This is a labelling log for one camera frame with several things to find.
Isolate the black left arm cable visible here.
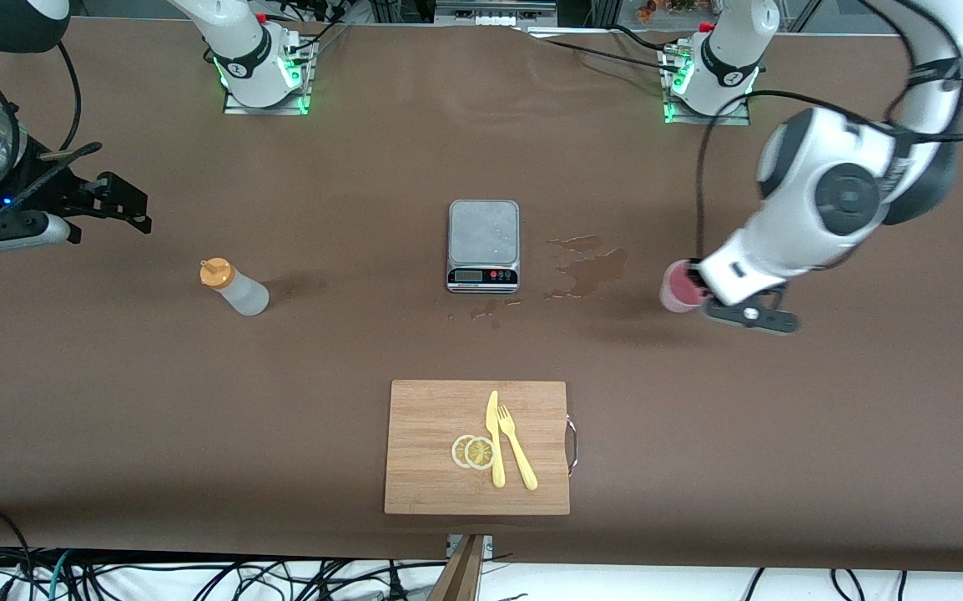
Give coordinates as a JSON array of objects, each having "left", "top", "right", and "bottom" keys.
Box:
[{"left": 694, "top": 0, "right": 963, "bottom": 264}]

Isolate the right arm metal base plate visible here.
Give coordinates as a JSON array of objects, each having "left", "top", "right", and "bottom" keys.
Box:
[{"left": 223, "top": 33, "right": 315, "bottom": 116}]

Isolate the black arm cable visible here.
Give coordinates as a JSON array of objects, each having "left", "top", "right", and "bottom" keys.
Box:
[
  {"left": 694, "top": 0, "right": 963, "bottom": 264},
  {"left": 0, "top": 33, "right": 103, "bottom": 225}
]

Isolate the grey power strip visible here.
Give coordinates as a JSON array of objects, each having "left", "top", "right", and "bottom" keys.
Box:
[{"left": 436, "top": 0, "right": 559, "bottom": 28}]

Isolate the yellow plastic knife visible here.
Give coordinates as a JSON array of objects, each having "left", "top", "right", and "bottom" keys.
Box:
[{"left": 486, "top": 390, "right": 507, "bottom": 489}]

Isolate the thin black cable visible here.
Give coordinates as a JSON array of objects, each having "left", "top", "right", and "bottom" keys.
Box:
[
  {"left": 544, "top": 38, "right": 684, "bottom": 74},
  {"left": 611, "top": 23, "right": 676, "bottom": 53}
]

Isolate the orange toy food pile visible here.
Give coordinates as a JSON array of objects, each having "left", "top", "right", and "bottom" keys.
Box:
[{"left": 636, "top": 0, "right": 699, "bottom": 23}]

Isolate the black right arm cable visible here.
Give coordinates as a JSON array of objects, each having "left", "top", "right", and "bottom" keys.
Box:
[{"left": 0, "top": 33, "right": 103, "bottom": 225}]

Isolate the bamboo cutting board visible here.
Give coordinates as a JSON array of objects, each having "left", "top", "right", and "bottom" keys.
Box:
[{"left": 383, "top": 380, "right": 579, "bottom": 516}]

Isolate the teal cable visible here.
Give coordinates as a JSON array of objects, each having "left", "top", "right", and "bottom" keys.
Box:
[{"left": 46, "top": 549, "right": 75, "bottom": 601}]

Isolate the small brown liquid spill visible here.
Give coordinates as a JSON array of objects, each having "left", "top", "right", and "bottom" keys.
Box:
[{"left": 450, "top": 298, "right": 522, "bottom": 330}]

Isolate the clear orange-capped sauce bottle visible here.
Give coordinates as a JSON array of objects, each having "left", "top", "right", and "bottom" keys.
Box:
[{"left": 200, "top": 258, "right": 270, "bottom": 317}]

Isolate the wooden post with bracket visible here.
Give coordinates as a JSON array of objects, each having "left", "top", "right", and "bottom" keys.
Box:
[{"left": 427, "top": 534, "right": 495, "bottom": 601}]

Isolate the yellow plastic fork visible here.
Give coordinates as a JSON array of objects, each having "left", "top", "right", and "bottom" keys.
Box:
[{"left": 497, "top": 404, "right": 539, "bottom": 492}]

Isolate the large brown liquid spill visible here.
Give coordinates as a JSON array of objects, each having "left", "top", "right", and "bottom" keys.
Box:
[{"left": 544, "top": 235, "right": 630, "bottom": 300}]

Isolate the silver digital kitchen scale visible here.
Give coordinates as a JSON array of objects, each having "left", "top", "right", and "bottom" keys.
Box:
[{"left": 446, "top": 199, "right": 522, "bottom": 294}]

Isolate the pink plastic cup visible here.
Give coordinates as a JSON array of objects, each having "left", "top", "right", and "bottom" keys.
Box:
[{"left": 658, "top": 259, "right": 712, "bottom": 314}]

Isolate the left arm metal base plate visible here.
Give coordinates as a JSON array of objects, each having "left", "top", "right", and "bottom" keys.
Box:
[{"left": 663, "top": 42, "right": 751, "bottom": 126}]

